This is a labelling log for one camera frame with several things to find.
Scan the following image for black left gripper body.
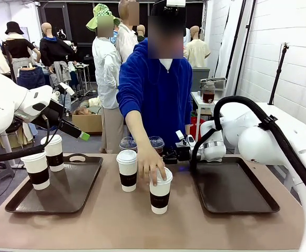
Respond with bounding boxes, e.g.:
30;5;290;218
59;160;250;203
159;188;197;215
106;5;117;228
32;100;67;130

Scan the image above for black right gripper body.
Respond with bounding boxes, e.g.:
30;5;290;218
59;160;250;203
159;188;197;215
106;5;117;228
175;146;193;162

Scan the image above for iced tea cup black sleeve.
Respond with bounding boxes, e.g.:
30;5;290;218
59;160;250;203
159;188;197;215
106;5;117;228
149;135;166;157
119;136;138;153

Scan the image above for white lidded paper coffee cup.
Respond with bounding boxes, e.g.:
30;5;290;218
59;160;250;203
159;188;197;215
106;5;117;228
116;149;138;193
40;134;65;173
149;166;174;215
21;151;50;191

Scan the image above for person's right forearm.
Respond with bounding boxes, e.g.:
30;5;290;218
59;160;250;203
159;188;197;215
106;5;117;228
124;109;151;153

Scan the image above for brown plastic serving tray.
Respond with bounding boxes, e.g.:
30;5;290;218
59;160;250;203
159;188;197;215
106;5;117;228
5;153;104;214
190;156;281;215

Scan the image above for person's right hand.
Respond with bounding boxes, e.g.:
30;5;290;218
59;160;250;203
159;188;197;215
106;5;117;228
137;146;168;187

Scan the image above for cardboard box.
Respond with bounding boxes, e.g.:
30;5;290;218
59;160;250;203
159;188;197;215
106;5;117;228
72;113;103;135

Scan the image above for red crate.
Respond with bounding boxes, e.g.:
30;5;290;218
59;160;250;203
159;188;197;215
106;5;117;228
190;117;206;135

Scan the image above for lying mannequin torso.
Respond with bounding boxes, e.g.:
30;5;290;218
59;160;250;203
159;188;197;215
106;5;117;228
73;96;103;116

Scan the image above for blue jeans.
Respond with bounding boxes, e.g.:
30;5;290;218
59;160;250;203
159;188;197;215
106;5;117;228
16;65;46;90

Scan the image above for white stand pole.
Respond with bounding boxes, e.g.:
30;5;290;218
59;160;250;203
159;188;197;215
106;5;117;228
0;131;24;169

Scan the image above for white side table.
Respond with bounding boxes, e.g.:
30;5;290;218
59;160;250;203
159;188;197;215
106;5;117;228
190;91;223;124

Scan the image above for small work desk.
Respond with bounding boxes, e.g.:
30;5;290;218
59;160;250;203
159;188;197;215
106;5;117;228
74;62;94;97

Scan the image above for glass jar brown liquid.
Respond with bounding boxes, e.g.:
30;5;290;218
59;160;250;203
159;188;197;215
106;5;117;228
202;81;216;104

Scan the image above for person in blue hoodie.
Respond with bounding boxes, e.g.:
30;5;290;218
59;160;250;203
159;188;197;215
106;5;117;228
116;0;193;158

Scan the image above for mannequin in black sweater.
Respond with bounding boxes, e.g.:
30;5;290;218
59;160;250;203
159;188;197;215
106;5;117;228
39;22;76;85

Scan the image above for white-shirted figure khaki trousers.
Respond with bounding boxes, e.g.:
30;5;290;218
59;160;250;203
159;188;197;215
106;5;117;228
91;15;124;154

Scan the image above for mannequin in black top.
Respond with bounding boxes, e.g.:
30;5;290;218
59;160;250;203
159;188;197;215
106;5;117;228
1;33;42;79

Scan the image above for metal container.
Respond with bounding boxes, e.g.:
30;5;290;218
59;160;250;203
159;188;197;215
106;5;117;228
199;77;227;91

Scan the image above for grey cabinet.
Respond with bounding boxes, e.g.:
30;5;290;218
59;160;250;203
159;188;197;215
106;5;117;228
191;67;211;92

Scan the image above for black bucket hat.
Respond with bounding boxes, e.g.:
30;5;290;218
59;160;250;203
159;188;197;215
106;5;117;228
5;21;25;36

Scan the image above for mannequin in cream shirt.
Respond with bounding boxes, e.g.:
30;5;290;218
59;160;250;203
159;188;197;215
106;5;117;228
183;25;211;68

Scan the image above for figure in beige shirt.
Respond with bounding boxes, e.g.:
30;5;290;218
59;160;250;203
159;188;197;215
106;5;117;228
115;0;140;65

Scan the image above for green checkered sun hat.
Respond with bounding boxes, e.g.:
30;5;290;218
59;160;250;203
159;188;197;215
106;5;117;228
86;3;121;34

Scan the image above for mannequin in green top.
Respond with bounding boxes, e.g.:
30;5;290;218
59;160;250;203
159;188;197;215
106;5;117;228
136;25;147;43

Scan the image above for white hanging sheet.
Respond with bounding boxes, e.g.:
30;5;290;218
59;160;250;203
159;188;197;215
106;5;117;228
216;0;247;97

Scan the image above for black tripod stand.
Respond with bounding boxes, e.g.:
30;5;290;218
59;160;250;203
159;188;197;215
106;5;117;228
268;42;290;106

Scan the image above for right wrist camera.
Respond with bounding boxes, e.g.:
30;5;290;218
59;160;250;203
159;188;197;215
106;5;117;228
175;130;196;148

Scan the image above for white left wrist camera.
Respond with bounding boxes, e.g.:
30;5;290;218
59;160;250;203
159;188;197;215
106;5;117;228
53;82;75;102

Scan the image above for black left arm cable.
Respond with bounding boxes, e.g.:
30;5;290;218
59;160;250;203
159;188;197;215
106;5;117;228
0;89;67;162

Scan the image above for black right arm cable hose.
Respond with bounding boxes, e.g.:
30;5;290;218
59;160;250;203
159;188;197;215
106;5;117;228
189;96;306;211

